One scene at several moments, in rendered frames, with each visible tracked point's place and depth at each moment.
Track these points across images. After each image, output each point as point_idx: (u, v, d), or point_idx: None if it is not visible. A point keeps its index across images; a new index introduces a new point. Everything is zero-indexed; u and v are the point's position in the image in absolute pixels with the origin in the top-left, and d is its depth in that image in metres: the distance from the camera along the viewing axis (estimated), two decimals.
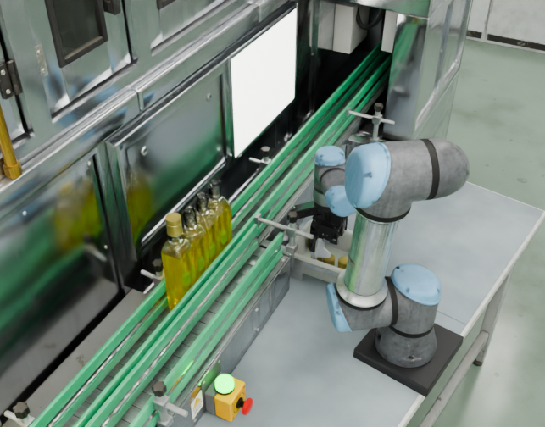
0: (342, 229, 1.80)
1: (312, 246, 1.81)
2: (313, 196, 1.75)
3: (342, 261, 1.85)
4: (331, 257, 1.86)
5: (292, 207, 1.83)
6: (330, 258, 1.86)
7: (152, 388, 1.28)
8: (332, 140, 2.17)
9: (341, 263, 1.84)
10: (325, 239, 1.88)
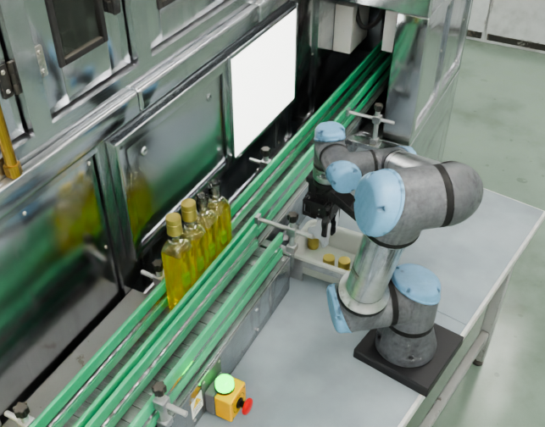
0: None
1: None
2: None
3: (342, 261, 1.85)
4: (331, 257, 1.86)
5: None
6: (330, 258, 1.86)
7: (152, 388, 1.28)
8: None
9: (341, 263, 1.84)
10: (322, 233, 1.78)
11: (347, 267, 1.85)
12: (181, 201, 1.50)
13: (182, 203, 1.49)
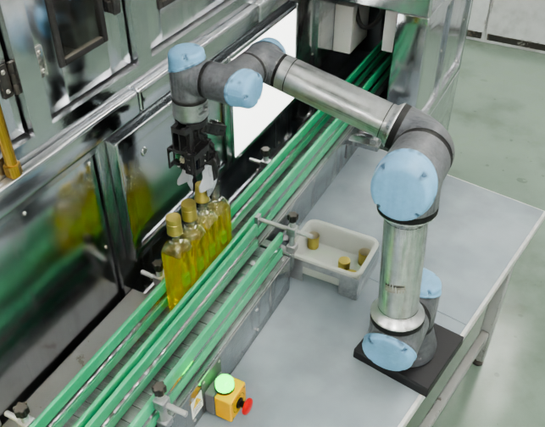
0: (185, 163, 1.42)
1: None
2: None
3: (342, 261, 1.85)
4: None
5: (215, 119, 1.51)
6: None
7: (152, 388, 1.28)
8: (332, 140, 2.17)
9: (341, 263, 1.84)
10: (208, 180, 1.50)
11: (347, 267, 1.85)
12: (181, 201, 1.50)
13: (182, 203, 1.49)
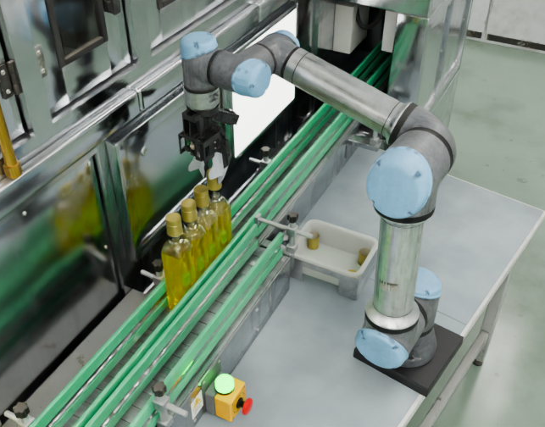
0: (195, 149, 1.45)
1: None
2: None
3: None
4: (201, 186, 1.54)
5: (228, 108, 1.53)
6: (203, 187, 1.54)
7: (152, 388, 1.28)
8: (332, 140, 2.17)
9: None
10: (218, 167, 1.53)
11: None
12: (181, 201, 1.50)
13: (182, 203, 1.49)
